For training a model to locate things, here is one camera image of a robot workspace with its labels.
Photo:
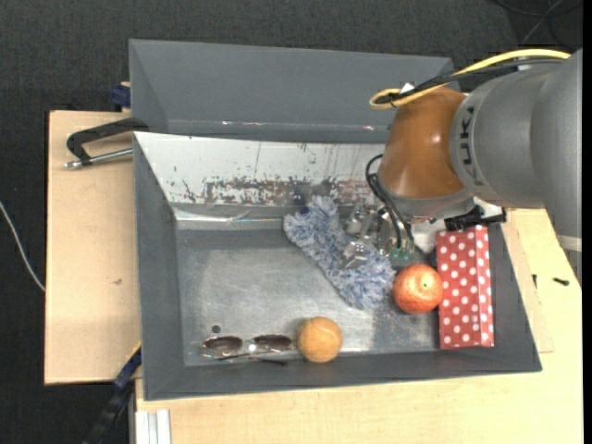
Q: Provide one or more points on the brown-lens sunglasses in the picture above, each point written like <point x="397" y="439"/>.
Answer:
<point x="224" y="346"/>

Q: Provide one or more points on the red white-dotted box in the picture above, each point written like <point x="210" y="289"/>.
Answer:
<point x="464" y="289"/>

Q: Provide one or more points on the grey metal bin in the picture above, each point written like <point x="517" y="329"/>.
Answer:
<point x="259" y="289"/>

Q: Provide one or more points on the black cylinder on white bracket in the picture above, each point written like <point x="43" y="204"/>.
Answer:
<point x="462" y="222"/>

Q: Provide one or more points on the orange fruit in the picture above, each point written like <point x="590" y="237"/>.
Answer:
<point x="417" y="289"/>

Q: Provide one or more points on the small black screw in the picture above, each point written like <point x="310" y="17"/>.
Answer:
<point x="562" y="281"/>

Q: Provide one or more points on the tan ball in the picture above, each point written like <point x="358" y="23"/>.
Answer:
<point x="319" y="339"/>

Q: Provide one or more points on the blue and white fluffy cloth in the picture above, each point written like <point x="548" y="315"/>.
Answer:
<point x="319" y="234"/>

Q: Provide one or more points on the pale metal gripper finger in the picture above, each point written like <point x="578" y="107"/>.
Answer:
<point x="357" y="253"/>
<point x="357" y="222"/>

